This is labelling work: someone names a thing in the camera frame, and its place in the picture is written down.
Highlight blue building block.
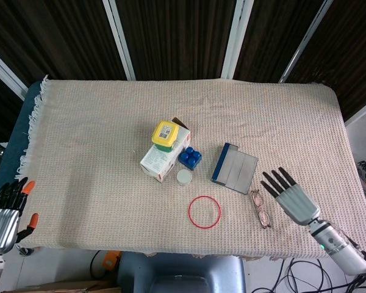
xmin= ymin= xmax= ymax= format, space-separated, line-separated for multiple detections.
xmin=178 ymin=146 xmax=203 ymax=172

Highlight black floor cables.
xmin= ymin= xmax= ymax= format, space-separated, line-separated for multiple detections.
xmin=252 ymin=257 xmax=366 ymax=293

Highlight blue grey box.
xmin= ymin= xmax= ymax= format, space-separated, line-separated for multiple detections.
xmin=210 ymin=142 xmax=259 ymax=195

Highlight brown cardboard sheet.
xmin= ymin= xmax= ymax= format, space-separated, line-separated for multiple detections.
xmin=4 ymin=280 xmax=122 ymax=293

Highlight eyeglasses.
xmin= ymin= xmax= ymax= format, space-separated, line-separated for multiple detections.
xmin=250 ymin=189 xmax=272 ymax=230

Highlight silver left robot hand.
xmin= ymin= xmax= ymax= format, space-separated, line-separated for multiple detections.
xmin=0 ymin=176 xmax=40 ymax=255

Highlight green container yellow lid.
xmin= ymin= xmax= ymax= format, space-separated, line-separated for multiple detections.
xmin=151 ymin=120 xmax=180 ymax=153

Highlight orange device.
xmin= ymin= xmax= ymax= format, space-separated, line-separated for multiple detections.
xmin=102 ymin=250 xmax=123 ymax=270

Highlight red thin ring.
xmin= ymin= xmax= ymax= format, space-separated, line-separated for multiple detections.
xmin=187 ymin=195 xmax=223 ymax=230

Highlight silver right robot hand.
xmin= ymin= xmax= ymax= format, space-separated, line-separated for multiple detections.
xmin=260 ymin=167 xmax=321 ymax=226

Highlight white divider frame post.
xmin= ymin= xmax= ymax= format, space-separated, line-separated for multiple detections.
xmin=102 ymin=0 xmax=137 ymax=81
xmin=0 ymin=45 xmax=29 ymax=101
xmin=278 ymin=0 xmax=335 ymax=84
xmin=220 ymin=0 xmax=255 ymax=80
xmin=344 ymin=94 xmax=366 ymax=128

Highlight small white jar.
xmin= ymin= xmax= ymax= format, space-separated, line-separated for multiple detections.
xmin=176 ymin=169 xmax=193 ymax=187

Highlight white cardboard box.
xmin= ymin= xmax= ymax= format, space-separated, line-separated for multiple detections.
xmin=139 ymin=117 xmax=192 ymax=184

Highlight table caster wheel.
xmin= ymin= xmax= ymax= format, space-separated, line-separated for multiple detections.
xmin=16 ymin=245 xmax=35 ymax=257

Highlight beige woven tablecloth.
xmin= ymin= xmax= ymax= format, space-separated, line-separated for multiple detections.
xmin=14 ymin=74 xmax=366 ymax=262

